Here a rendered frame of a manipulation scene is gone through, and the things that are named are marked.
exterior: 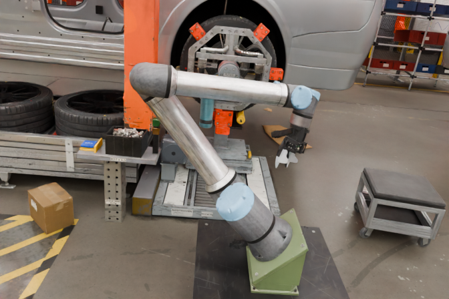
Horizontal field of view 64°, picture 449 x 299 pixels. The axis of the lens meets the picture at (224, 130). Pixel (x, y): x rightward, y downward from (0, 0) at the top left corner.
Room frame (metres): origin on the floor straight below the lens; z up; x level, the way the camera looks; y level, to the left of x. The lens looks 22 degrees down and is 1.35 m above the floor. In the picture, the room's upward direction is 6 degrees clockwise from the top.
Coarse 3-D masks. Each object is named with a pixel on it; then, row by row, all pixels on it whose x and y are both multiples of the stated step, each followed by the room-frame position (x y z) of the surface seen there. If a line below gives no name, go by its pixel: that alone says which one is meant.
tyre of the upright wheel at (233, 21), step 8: (224, 16) 2.48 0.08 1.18; (232, 16) 2.48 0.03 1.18; (240, 16) 2.63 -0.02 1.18; (200, 24) 2.55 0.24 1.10; (208, 24) 2.41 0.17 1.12; (216, 24) 2.41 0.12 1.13; (224, 24) 2.41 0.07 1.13; (232, 24) 2.41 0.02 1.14; (240, 24) 2.42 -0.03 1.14; (248, 24) 2.42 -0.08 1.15; (192, 40) 2.40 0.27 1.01; (264, 40) 2.43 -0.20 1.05; (184, 48) 2.40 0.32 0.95; (272, 48) 2.43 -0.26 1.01; (184, 56) 2.40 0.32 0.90; (272, 56) 2.43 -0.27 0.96; (184, 64) 2.40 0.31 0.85; (272, 64) 2.43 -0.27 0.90; (272, 80) 2.43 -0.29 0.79
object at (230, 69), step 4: (224, 60) 2.34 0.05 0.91; (220, 64) 2.30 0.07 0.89; (224, 64) 2.23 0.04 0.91; (228, 64) 2.22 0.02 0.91; (232, 64) 2.23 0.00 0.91; (236, 64) 2.27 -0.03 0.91; (220, 68) 2.22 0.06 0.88; (224, 68) 2.19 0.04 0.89; (228, 68) 2.19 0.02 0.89; (232, 68) 2.19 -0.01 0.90; (236, 68) 2.19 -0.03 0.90; (220, 72) 2.18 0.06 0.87; (224, 72) 2.19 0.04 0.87; (228, 72) 2.19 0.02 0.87; (232, 72) 2.19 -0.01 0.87; (236, 72) 2.19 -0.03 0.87; (224, 76) 2.19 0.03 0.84; (228, 76) 2.19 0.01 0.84; (232, 76) 2.19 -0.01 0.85; (236, 76) 2.19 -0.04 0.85
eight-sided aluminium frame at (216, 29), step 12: (204, 36) 2.32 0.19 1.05; (252, 36) 2.34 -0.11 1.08; (192, 48) 2.32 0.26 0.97; (264, 48) 2.34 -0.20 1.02; (192, 60) 2.32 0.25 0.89; (192, 72) 2.32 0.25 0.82; (264, 72) 2.34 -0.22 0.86; (216, 108) 2.33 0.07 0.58; (228, 108) 2.33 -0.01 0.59; (240, 108) 2.33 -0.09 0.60
